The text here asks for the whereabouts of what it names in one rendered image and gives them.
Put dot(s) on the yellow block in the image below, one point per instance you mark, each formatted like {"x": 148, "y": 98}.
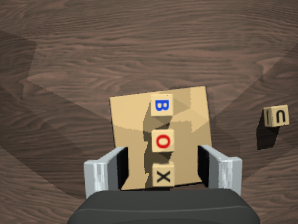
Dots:
{"x": 163, "y": 141}
{"x": 162, "y": 105}
{"x": 163, "y": 174}
{"x": 276, "y": 116}

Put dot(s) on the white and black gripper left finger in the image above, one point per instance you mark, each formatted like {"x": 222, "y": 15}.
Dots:
{"x": 107, "y": 173}

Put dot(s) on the tan flat mat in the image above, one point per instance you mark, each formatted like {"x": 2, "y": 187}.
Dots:
{"x": 133, "y": 126}

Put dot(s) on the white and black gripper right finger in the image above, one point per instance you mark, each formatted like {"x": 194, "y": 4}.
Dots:
{"x": 219, "y": 171}

